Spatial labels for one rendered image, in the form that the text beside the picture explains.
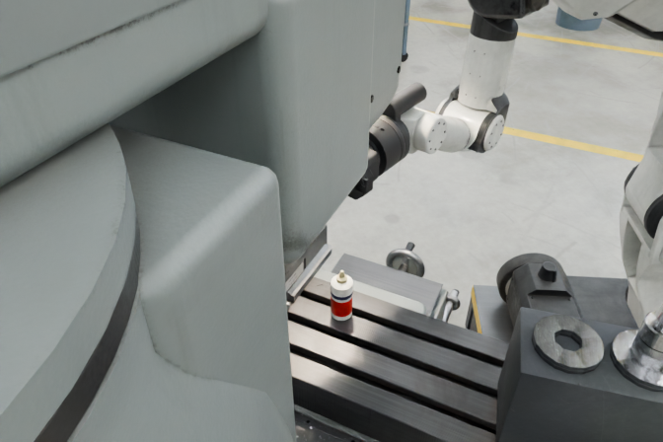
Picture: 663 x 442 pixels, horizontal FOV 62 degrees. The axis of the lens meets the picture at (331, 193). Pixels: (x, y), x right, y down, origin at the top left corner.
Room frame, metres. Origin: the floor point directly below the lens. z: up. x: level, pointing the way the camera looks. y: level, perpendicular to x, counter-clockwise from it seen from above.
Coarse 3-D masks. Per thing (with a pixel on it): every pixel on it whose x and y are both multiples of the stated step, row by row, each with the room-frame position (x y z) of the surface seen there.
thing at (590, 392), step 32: (544, 320) 0.52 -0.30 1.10; (576, 320) 0.52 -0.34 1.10; (512, 352) 0.51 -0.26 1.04; (544, 352) 0.46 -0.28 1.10; (576, 352) 0.46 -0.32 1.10; (608, 352) 0.47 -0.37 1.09; (512, 384) 0.46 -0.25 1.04; (544, 384) 0.43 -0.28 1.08; (576, 384) 0.42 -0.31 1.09; (608, 384) 0.42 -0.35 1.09; (640, 384) 0.42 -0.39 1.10; (512, 416) 0.44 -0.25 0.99; (544, 416) 0.43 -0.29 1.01; (576, 416) 0.42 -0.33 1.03; (608, 416) 0.41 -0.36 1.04; (640, 416) 0.40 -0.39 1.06
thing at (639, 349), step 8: (640, 328) 0.47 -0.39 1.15; (640, 336) 0.46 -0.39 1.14; (648, 336) 0.45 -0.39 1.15; (632, 344) 0.46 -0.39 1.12; (640, 344) 0.45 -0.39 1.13; (648, 344) 0.44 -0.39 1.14; (656, 344) 0.44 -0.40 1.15; (632, 352) 0.46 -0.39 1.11; (640, 352) 0.45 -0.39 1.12; (648, 352) 0.44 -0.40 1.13; (656, 352) 0.44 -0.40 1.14; (640, 360) 0.44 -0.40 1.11; (648, 360) 0.44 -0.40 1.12; (656, 360) 0.43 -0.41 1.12; (648, 368) 0.44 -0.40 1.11; (656, 368) 0.43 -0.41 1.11
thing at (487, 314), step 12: (480, 288) 1.26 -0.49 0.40; (492, 288) 1.26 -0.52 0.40; (480, 300) 1.21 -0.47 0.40; (492, 300) 1.21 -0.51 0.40; (468, 312) 1.27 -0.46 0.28; (480, 312) 1.16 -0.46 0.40; (492, 312) 1.16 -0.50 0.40; (504, 312) 1.16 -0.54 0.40; (468, 324) 1.24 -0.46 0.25; (480, 324) 1.12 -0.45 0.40; (492, 324) 1.12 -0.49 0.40; (504, 324) 1.12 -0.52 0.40; (492, 336) 1.07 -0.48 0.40; (504, 336) 1.07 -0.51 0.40
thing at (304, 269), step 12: (324, 228) 0.88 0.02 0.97; (324, 240) 0.88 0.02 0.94; (312, 252) 0.83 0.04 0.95; (324, 252) 0.86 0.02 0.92; (300, 264) 0.79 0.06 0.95; (312, 264) 0.82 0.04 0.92; (288, 276) 0.75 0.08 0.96; (300, 276) 0.78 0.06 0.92; (312, 276) 0.80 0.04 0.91; (288, 288) 0.75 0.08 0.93; (300, 288) 0.76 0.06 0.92
